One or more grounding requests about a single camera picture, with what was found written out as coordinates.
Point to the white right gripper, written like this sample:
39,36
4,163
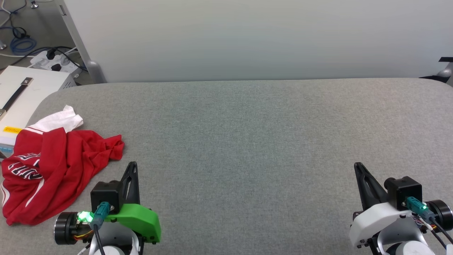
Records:
375,221

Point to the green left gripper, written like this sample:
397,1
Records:
136,219

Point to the red and white t-shirt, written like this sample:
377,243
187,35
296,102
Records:
60,170

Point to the grey fabric sofa cushion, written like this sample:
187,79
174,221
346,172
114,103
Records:
247,159

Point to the yellow warning label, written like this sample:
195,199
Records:
12,130

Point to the black chair base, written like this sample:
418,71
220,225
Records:
444,72

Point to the white equipment box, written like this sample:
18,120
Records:
32,88

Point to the white power strip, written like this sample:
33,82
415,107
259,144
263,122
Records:
53,61

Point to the grey table leg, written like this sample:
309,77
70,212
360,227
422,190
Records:
3,45

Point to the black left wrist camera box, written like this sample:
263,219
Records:
106,196

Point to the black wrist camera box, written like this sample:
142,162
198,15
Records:
106,196
403,191

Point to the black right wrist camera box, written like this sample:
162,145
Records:
403,191

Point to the grey metal partition post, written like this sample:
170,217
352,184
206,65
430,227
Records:
83,42

